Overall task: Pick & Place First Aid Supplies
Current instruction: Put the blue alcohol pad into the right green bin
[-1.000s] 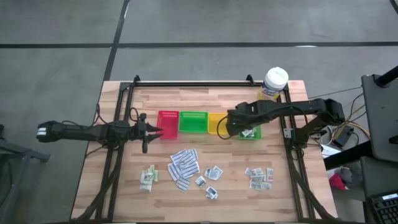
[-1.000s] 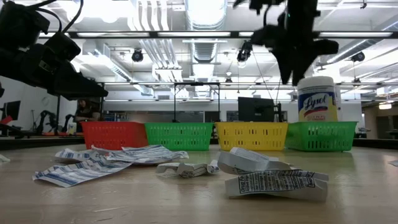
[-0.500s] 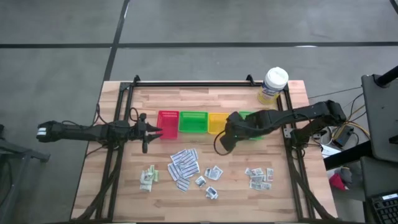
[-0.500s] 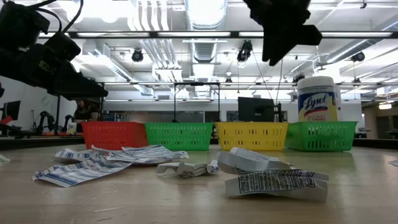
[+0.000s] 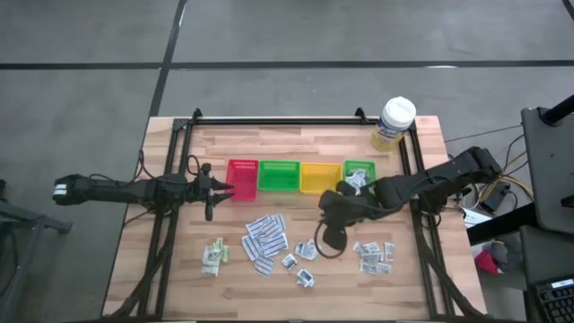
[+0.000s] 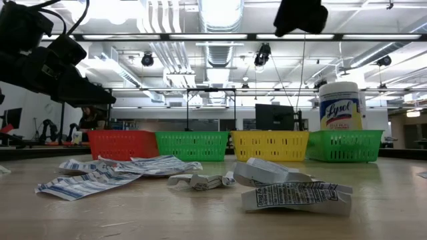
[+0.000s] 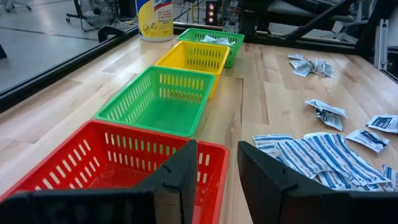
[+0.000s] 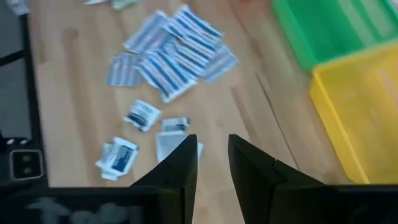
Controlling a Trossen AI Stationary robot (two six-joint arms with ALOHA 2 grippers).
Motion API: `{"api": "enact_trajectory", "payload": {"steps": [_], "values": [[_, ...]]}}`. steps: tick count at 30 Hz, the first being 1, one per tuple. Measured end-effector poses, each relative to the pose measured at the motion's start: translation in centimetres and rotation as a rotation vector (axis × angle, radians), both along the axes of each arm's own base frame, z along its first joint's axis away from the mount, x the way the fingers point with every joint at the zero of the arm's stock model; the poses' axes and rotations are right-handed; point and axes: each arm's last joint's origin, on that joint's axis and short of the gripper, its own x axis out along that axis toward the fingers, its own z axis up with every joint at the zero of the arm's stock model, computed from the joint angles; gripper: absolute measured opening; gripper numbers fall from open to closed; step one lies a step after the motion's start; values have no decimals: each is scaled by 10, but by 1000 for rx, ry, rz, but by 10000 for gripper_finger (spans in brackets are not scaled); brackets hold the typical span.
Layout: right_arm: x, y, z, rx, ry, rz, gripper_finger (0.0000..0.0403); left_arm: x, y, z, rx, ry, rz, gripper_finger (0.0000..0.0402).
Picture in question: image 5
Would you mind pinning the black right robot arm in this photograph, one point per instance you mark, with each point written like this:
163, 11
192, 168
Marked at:
448, 172

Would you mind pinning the green plastic basket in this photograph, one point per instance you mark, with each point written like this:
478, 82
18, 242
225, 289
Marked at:
370, 167
279, 177

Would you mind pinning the yellow disinfecting wipes canister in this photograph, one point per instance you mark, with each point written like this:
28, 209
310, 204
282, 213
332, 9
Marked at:
398, 112

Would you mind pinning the black aluminium table frame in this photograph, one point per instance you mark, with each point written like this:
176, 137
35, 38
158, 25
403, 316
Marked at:
287, 121

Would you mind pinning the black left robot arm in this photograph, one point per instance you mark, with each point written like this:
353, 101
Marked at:
116, 193

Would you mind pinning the red cloth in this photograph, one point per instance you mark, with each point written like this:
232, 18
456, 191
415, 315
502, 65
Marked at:
486, 262

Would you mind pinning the small white printed packet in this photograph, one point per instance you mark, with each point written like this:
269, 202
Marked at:
384, 268
368, 268
370, 247
389, 251
373, 258

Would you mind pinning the blue striped bandage wrapper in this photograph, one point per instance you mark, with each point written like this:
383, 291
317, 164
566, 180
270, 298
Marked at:
274, 244
274, 222
264, 265
250, 247
255, 226

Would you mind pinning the yellow plastic basket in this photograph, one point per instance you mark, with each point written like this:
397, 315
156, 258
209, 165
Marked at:
321, 179

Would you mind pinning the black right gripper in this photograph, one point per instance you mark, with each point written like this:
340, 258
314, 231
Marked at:
345, 208

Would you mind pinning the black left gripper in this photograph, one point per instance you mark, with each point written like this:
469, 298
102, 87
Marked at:
199, 189

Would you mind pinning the grey metal stand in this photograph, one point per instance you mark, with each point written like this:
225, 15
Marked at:
22, 224

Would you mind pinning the black pole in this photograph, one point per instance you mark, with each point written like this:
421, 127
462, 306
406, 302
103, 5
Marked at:
558, 112

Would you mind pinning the white paper sheet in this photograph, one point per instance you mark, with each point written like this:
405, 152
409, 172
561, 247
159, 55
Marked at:
475, 217

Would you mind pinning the black power supply box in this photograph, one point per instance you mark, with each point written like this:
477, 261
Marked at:
495, 197

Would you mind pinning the black laptop keyboard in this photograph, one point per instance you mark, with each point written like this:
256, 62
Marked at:
556, 300

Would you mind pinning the green white sachet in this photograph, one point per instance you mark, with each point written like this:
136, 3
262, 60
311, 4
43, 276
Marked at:
218, 247
208, 256
210, 270
224, 255

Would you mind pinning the red plastic basket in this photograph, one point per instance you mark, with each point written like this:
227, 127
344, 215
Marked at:
242, 179

